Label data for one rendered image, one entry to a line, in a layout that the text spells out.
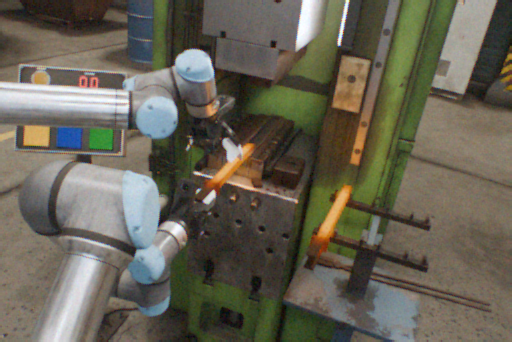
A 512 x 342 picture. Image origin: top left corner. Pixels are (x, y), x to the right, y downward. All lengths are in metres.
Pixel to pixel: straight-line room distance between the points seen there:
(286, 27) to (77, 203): 0.83
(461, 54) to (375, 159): 5.06
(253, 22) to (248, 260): 0.82
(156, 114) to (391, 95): 0.85
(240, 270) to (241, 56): 0.77
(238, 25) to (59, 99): 0.67
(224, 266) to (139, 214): 1.02
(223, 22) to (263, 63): 0.17
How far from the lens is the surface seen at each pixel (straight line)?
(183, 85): 0.95
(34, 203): 0.74
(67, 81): 1.57
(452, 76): 6.57
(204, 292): 1.80
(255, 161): 1.46
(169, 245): 1.01
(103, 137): 1.51
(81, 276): 0.68
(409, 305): 1.49
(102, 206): 0.68
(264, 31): 1.33
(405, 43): 1.42
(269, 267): 1.59
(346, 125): 1.49
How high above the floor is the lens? 1.65
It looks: 28 degrees down
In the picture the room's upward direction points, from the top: 8 degrees clockwise
